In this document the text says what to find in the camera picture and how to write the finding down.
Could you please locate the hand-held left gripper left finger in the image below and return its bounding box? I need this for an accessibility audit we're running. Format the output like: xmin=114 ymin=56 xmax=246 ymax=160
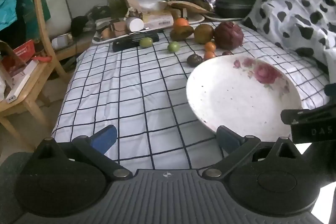
xmin=33 ymin=125 xmax=133 ymax=179

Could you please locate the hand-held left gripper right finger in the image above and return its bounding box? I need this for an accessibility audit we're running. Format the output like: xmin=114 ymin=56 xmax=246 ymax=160
xmin=202 ymin=126 xmax=302 ymax=179

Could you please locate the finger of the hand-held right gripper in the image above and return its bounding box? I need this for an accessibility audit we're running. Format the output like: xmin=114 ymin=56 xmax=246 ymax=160
xmin=280 ymin=103 xmax=336 ymax=125

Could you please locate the white floral plate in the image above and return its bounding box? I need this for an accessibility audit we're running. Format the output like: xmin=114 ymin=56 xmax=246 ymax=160
xmin=186 ymin=55 xmax=303 ymax=141

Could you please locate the dark passion fruit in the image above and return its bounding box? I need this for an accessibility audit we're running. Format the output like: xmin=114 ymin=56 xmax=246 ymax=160
xmin=187 ymin=54 xmax=203 ymax=67

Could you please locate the green lime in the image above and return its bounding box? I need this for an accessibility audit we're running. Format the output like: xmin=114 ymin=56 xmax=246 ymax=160
xmin=167 ymin=41 xmax=181 ymax=53
xmin=139 ymin=37 xmax=153 ymax=48

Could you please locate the checkered white cloth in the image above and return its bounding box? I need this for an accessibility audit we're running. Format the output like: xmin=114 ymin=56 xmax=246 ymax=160
xmin=51 ymin=18 xmax=331 ymax=169

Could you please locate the wooden chair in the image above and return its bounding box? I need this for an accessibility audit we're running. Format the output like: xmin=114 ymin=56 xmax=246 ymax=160
xmin=0 ymin=0 xmax=69 ymax=151

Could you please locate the white tray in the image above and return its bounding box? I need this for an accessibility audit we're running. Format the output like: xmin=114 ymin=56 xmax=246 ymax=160
xmin=92 ymin=14 xmax=205 ymax=45
xmin=203 ymin=13 xmax=244 ymax=22

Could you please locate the long white box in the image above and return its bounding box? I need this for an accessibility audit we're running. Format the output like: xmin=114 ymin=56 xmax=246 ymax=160
xmin=5 ymin=60 xmax=40 ymax=104

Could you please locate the cow print blanket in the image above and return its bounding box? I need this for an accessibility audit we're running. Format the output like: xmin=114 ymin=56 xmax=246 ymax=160
xmin=243 ymin=0 xmax=336 ymax=75

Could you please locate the grey white cylinder device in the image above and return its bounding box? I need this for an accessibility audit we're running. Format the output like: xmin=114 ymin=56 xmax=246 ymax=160
xmin=52 ymin=34 xmax=72 ymax=49

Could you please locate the brown round fruit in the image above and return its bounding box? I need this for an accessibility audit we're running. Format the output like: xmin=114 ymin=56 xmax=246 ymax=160
xmin=194 ymin=24 xmax=215 ymax=45

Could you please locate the small cardboard box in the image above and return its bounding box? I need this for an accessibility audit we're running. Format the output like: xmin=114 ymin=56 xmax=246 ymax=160
xmin=109 ymin=21 xmax=129 ymax=37

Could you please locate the black cloth lump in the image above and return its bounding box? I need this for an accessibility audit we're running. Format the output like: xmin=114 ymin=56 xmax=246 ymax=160
xmin=70 ymin=16 xmax=88 ymax=37

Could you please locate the white cylinder container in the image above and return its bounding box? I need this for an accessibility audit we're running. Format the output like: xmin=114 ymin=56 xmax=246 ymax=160
xmin=126 ymin=17 xmax=145 ymax=33

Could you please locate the red box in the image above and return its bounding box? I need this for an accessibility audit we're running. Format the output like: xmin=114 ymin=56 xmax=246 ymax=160
xmin=3 ymin=39 xmax=36 ymax=75

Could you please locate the large orange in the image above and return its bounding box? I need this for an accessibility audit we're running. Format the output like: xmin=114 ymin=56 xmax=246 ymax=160
xmin=173 ymin=18 xmax=189 ymax=28

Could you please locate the black zip case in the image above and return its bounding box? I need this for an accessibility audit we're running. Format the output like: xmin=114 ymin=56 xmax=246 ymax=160
xmin=215 ymin=0 xmax=256 ymax=18

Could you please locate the white labelled box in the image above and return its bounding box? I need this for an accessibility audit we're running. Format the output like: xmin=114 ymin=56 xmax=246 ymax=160
xmin=142 ymin=11 xmax=174 ymax=29

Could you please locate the white framed board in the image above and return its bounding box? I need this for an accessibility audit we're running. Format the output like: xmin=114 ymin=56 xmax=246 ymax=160
xmin=45 ymin=0 xmax=72 ymax=38

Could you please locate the brown paper envelope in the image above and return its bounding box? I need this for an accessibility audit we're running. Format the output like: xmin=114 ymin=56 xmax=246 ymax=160
xmin=160 ymin=1 xmax=216 ymax=14

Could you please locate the torn brown paper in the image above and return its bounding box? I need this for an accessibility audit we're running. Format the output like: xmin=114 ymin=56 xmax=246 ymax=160
xmin=119 ymin=0 xmax=143 ymax=14

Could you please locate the clear plastic bag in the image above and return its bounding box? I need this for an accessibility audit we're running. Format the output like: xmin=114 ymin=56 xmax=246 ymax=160
xmin=136 ymin=0 xmax=168 ymax=12

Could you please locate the dark green bag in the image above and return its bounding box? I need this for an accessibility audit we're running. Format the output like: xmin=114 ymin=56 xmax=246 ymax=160
xmin=17 ymin=0 xmax=51 ymax=28

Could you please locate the teal plastic bag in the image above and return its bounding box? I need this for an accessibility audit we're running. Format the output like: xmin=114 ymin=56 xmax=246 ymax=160
xmin=0 ymin=0 xmax=19 ymax=31

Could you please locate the red tool handle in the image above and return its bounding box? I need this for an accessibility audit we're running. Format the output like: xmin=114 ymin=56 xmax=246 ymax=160
xmin=33 ymin=55 xmax=52 ymax=63

